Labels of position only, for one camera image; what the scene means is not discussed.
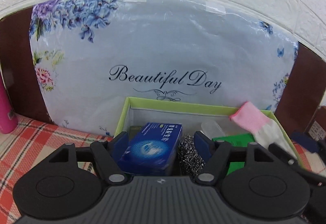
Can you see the steel wool scrubber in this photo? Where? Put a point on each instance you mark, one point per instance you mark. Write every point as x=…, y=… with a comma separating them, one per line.
x=191, y=163

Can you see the light green storage box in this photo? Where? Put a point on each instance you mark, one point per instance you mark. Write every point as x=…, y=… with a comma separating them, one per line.
x=139, y=111

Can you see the floral Beautiful Day pillow bag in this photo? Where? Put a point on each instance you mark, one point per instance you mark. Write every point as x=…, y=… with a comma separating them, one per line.
x=90, y=55

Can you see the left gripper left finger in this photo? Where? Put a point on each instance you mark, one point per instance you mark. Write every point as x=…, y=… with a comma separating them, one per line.
x=106, y=155

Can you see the pink thermos bottle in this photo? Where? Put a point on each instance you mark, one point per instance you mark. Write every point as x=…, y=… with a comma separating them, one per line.
x=8, y=119

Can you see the plaid bed sheet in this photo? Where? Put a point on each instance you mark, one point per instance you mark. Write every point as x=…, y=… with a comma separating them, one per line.
x=29, y=143

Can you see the clear plastic cup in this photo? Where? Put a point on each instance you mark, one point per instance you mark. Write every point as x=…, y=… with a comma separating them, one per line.
x=211, y=129

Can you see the brown cardboard box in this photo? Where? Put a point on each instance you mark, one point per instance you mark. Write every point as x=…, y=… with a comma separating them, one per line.
x=317, y=127

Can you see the white and pink glove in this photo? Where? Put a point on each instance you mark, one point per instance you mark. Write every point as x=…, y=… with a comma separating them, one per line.
x=264, y=129

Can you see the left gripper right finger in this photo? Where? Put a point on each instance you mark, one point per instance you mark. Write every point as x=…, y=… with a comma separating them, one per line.
x=216, y=158

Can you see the blue medicine box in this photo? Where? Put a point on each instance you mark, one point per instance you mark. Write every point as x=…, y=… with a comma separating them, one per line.
x=152, y=151

